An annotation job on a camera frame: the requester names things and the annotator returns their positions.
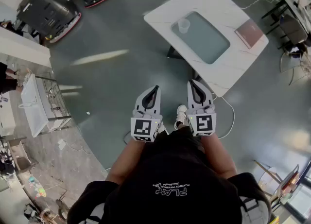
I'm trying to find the clear plastic cup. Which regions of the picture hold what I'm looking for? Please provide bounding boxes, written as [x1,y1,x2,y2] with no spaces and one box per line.
[178,18,190,34]

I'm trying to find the brown hardcover book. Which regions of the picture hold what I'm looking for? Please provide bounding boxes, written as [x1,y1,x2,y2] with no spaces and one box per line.
[234,18,265,50]

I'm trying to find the person's left white shoe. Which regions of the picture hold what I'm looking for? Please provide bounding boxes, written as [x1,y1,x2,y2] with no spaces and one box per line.
[157,121,170,136]

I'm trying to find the white marble table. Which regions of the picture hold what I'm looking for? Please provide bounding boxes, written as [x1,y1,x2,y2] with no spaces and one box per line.
[143,0,270,98]

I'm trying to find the dark office chair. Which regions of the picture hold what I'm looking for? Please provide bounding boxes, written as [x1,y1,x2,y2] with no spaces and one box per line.
[279,14,309,53]

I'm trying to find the grey harness strap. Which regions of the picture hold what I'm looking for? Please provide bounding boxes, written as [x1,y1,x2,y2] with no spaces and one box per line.
[239,195,264,224]

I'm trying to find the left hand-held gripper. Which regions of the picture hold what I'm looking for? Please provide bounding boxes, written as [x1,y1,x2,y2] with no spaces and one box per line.
[130,86,163,143]

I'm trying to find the grey-green table mat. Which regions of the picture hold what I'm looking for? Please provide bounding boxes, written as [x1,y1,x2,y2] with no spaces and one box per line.
[171,11,231,65]

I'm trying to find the metal wire chair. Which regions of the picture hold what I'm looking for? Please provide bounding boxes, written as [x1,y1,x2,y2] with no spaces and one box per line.
[279,48,311,86]

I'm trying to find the person's right forearm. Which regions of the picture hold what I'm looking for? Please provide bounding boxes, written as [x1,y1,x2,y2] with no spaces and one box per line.
[200,133,238,180]

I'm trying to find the person's right white shoe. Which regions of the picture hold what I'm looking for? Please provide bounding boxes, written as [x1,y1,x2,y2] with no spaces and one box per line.
[174,104,188,129]

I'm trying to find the person's left forearm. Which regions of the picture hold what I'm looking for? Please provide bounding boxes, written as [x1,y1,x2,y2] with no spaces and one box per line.
[106,137,146,186]

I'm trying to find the metal wire rack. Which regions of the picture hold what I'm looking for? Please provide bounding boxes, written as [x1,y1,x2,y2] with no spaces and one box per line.
[36,72,72,131]

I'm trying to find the person's black printed shirt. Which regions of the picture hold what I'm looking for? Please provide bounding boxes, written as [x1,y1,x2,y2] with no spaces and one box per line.
[67,125,272,224]

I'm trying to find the white counter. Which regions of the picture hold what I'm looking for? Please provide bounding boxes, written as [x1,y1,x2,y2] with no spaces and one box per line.
[0,27,53,68]

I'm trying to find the white power adapter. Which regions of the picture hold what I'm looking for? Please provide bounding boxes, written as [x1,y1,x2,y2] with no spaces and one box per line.
[57,138,68,151]

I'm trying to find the person's white shoe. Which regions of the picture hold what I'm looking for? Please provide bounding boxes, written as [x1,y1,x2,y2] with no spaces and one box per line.
[157,121,170,136]
[174,104,188,129]

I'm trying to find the white zigzag cable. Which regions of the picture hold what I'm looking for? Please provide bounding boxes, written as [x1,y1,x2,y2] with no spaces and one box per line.
[242,0,281,10]

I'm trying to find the white floor cable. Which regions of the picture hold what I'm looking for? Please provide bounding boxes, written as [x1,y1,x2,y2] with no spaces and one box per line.
[210,93,236,139]

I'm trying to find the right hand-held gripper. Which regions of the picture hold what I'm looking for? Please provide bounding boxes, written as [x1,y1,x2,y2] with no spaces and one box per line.
[186,80,217,137]

